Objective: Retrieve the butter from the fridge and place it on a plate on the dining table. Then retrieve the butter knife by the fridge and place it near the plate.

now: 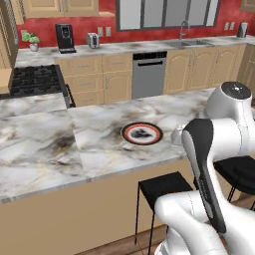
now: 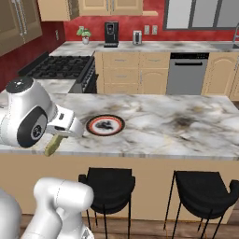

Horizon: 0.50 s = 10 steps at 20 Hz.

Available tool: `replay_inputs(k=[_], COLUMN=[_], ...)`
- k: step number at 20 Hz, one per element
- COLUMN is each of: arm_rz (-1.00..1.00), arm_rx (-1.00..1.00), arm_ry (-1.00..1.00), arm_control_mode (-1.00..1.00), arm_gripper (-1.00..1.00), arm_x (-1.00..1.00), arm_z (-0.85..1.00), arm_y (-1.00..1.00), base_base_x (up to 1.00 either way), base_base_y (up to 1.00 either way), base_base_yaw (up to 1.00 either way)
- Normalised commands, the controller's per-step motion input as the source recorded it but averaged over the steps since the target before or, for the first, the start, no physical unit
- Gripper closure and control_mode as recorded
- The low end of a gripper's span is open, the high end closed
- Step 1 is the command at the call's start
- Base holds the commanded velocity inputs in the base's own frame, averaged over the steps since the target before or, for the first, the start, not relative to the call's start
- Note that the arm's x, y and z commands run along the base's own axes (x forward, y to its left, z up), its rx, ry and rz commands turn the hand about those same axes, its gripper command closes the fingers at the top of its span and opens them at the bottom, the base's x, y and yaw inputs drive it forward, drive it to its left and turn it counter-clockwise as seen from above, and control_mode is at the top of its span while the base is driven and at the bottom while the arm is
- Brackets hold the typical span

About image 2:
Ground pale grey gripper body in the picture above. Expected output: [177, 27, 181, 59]
[46, 109, 86, 139]

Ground black red rimmed plate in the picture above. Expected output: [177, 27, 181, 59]
[85, 113, 127, 137]

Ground black gas stove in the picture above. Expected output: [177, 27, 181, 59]
[17, 54, 100, 94]

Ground black bar stool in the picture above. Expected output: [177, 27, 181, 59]
[77, 166, 137, 239]
[163, 169, 239, 239]

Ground tan lower cupboards with drawers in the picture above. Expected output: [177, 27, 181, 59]
[93, 50, 172, 96]

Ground green plant in white pot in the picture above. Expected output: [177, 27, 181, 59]
[76, 26, 92, 46]

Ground tan kitchen island base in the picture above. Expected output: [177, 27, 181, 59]
[0, 151, 239, 226]

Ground black coffee machine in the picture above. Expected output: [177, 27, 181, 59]
[103, 21, 120, 49]

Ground brown tall cupboards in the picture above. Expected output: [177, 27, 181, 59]
[0, 0, 44, 58]

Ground tan upper cupboards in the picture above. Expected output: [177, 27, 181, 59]
[36, 0, 145, 22]

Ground silver dishwasher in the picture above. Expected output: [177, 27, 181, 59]
[165, 51, 210, 96]

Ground tan arched lower cupboards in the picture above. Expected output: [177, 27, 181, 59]
[201, 51, 239, 102]

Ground steel sink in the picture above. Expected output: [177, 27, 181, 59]
[210, 42, 239, 51]

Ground grey framed window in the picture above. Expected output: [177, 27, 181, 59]
[162, 0, 239, 32]

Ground silver tap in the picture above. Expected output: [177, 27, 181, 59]
[232, 25, 239, 49]

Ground olive handled butter knife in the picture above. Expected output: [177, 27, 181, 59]
[43, 134, 65, 158]

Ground tan wall shelf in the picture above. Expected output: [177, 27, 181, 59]
[142, 10, 160, 17]

